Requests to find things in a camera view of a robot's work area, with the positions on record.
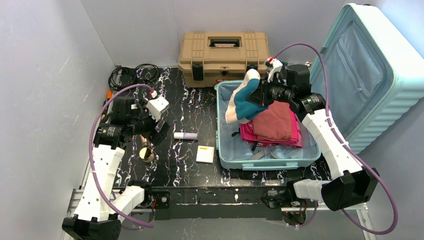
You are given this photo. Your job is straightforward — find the pink camouflage pants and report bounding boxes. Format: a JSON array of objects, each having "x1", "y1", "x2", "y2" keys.
[{"x1": 231, "y1": 130, "x2": 303, "y2": 151}]

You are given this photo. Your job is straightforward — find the orange handled screwdriver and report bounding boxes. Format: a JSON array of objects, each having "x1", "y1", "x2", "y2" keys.
[{"x1": 102, "y1": 90, "x2": 113, "y2": 117}]

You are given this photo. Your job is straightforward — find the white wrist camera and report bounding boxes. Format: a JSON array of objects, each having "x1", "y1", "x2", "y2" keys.
[
  {"x1": 264, "y1": 56, "x2": 285, "y2": 83},
  {"x1": 146, "y1": 90, "x2": 170, "y2": 122}
]

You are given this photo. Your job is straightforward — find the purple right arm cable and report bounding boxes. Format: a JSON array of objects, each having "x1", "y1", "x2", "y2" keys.
[{"x1": 273, "y1": 43, "x2": 399, "y2": 236}]

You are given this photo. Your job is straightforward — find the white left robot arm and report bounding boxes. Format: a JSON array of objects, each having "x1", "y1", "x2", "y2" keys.
[{"x1": 62, "y1": 96, "x2": 169, "y2": 240}]

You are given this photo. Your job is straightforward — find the gold round compact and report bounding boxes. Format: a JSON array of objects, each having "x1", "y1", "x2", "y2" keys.
[{"x1": 139, "y1": 147, "x2": 155, "y2": 163}]

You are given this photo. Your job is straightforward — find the magenta shorts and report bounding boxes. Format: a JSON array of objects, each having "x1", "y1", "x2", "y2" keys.
[{"x1": 239, "y1": 109, "x2": 304, "y2": 149}]

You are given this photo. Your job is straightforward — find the white square packet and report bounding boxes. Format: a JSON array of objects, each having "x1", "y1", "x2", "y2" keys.
[{"x1": 195, "y1": 145, "x2": 215, "y2": 164}]

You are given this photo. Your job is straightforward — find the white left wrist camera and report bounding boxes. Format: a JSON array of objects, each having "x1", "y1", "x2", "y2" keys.
[{"x1": 146, "y1": 90, "x2": 170, "y2": 122}]

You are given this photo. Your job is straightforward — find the rust red cloth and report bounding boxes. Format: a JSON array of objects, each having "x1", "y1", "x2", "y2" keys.
[{"x1": 251, "y1": 101, "x2": 298, "y2": 142}]

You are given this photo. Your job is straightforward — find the black coiled cable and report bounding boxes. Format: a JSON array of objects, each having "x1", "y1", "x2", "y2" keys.
[{"x1": 108, "y1": 63, "x2": 162, "y2": 92}]

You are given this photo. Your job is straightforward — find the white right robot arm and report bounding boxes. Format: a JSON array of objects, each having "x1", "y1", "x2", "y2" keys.
[{"x1": 247, "y1": 59, "x2": 378, "y2": 211}]

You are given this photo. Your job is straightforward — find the light blue open suitcase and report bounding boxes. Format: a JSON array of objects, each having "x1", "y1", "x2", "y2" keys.
[{"x1": 215, "y1": 3, "x2": 424, "y2": 171}]

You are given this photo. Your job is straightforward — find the white lavender tube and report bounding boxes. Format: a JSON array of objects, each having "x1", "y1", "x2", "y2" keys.
[{"x1": 173, "y1": 132, "x2": 198, "y2": 141}]

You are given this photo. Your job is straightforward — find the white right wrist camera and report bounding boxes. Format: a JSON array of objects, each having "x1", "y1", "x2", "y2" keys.
[{"x1": 264, "y1": 56, "x2": 285, "y2": 83}]

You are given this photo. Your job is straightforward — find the teal and beige towel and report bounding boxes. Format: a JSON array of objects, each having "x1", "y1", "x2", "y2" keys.
[{"x1": 225, "y1": 69, "x2": 268, "y2": 124}]

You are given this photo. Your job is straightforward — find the tan plastic toolbox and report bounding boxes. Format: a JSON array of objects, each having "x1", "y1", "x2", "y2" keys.
[{"x1": 178, "y1": 31, "x2": 270, "y2": 88}]

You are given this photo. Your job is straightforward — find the clear gold perfume bottle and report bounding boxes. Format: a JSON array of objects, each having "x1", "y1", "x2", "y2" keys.
[{"x1": 140, "y1": 135, "x2": 151, "y2": 148}]

